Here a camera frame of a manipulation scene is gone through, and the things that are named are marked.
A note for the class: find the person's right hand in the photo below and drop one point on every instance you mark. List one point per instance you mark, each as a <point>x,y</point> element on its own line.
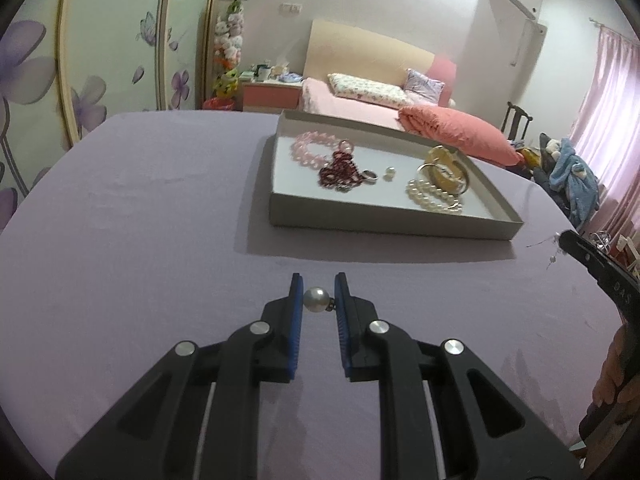
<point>610,375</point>

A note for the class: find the pink white nightstand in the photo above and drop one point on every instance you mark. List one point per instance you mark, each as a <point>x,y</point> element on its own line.
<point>270,97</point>

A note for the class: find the small purple pillow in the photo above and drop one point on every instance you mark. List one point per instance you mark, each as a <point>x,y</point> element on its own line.
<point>424,85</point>

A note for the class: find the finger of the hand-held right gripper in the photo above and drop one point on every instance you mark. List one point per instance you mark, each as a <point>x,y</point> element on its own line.
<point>600,270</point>

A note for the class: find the purple tablecloth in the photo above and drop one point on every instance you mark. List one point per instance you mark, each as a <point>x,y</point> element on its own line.
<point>150,235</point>

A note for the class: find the dark padded seat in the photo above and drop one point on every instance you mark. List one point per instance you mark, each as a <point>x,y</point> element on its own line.
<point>547,180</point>

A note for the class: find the grey cuff bangle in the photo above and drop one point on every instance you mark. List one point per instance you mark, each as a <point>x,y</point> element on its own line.
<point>468,181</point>

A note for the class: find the beige bed headboard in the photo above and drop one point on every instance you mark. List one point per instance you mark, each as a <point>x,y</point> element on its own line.
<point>360,55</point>

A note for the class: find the pink bed mattress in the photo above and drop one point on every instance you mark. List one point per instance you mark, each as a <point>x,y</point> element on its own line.
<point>320,102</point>

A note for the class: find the floral wardrobe doors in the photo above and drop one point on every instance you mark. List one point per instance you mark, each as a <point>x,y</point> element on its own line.
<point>100,60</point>

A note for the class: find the dark wooden chair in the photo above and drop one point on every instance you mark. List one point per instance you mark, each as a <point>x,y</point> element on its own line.
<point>515,120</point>

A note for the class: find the pink headboard cushion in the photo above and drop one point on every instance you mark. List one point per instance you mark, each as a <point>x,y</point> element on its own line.
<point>444,75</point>

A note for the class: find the grey tray box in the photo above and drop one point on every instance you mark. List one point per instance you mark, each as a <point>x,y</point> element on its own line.
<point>370,195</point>

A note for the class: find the colourful bags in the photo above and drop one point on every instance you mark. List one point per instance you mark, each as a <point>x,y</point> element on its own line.
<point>529,156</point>

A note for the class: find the small crystal earring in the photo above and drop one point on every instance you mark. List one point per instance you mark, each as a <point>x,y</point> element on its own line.
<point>552,259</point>

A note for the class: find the clutter on nightstand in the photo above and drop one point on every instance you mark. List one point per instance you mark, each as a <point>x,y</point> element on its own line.
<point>275,72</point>

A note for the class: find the pearl earring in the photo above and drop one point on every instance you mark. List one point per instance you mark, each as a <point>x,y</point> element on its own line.
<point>315,300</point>
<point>389,173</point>

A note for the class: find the pink curtain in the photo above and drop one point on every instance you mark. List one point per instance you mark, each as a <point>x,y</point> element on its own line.
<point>615,110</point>

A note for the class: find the pink duvet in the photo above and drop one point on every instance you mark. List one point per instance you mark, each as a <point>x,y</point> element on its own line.
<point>450,130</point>

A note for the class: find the tube of stuffed toys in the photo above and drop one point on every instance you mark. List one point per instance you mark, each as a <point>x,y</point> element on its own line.
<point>229,45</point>

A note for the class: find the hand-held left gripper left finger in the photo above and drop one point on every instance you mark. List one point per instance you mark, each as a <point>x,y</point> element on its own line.
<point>296,335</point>

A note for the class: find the red bin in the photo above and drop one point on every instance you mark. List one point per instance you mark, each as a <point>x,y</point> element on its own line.
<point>219,104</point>

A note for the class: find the blue plush garment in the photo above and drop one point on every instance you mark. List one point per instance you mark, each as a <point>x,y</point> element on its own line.
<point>580,180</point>

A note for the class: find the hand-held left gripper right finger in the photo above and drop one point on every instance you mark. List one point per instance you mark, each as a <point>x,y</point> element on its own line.
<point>342,335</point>

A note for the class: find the long floral pillow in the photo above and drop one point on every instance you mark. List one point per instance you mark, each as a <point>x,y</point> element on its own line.
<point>370,91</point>

